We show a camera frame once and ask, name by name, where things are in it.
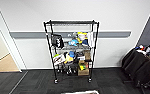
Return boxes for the stacked dark boxes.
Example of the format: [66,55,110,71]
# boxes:
[75,51,85,62]

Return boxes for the pale spotted basket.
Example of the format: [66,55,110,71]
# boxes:
[60,89,100,94]

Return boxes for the open cardboard box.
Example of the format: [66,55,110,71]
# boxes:
[77,63,90,77]

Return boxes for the white door frame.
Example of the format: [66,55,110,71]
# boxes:
[0,9,28,73]

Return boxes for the stacked brown cardboard boxes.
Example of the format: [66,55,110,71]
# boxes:
[83,50,92,62]

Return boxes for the black shoes and bags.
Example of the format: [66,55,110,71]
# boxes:
[56,63,79,76]

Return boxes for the white bag with green top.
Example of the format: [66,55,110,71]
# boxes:
[52,53,67,66]

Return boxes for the black chair with dark garment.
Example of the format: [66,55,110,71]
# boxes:
[121,48,150,93]

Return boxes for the light blue plush toy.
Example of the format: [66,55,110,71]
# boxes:
[68,38,80,47]

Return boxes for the black bag with white print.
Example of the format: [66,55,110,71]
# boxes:
[50,33,65,50]

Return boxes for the black wire shelf rack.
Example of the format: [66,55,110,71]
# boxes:
[43,19,100,84]

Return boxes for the yellow white blue plush toy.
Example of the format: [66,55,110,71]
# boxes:
[76,31,89,46]

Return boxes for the flat white package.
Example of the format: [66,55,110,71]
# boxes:
[87,31,95,48]

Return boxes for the small yellow plush toy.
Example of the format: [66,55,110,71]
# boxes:
[64,54,74,64]

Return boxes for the yellow green toy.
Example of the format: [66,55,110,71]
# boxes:
[78,63,87,70]

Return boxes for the blue cap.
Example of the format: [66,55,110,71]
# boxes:
[68,51,76,58]

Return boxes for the cluttered desk items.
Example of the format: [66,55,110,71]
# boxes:
[134,41,150,59]

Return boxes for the long grey wall band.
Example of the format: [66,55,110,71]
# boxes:
[9,30,132,39]

